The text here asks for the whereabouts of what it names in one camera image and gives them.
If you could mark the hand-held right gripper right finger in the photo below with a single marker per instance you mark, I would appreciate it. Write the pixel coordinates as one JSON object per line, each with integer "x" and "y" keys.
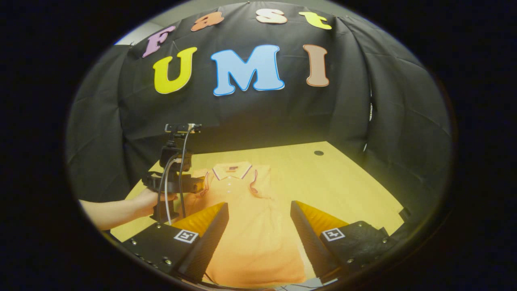
{"x": 311, "y": 242}

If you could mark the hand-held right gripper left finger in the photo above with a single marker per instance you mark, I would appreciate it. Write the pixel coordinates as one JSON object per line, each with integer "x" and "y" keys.
{"x": 208, "y": 246}

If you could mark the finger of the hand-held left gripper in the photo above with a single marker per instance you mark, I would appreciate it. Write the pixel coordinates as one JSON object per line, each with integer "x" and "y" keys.
{"x": 198, "y": 185}

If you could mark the orange T-shirt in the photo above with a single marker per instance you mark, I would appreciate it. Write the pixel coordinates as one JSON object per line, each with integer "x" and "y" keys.
{"x": 250, "y": 226}

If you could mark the black backdrop cloth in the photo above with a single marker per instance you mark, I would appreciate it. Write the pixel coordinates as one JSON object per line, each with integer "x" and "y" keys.
{"x": 258, "y": 117}

